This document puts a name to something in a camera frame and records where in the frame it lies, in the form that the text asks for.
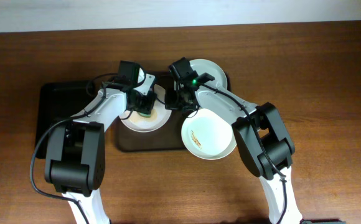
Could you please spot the black rectangular sponge tray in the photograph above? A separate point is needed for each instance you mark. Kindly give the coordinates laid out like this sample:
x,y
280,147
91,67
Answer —
x,y
61,100

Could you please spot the white plate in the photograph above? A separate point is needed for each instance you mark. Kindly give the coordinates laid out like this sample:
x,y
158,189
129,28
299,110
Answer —
x,y
207,136
213,73
143,124

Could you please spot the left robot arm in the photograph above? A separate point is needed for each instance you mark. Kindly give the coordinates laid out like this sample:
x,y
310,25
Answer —
x,y
75,157

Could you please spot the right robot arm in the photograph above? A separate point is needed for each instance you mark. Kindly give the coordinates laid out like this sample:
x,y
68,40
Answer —
x,y
264,144

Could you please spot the green dish sponge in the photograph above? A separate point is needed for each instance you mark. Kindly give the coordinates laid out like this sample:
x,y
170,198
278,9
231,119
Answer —
x,y
144,115

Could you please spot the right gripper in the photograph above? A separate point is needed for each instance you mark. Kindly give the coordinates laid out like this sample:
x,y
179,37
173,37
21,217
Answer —
x,y
170,104

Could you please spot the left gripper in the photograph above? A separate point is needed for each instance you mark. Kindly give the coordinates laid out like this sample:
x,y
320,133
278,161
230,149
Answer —
x,y
148,106

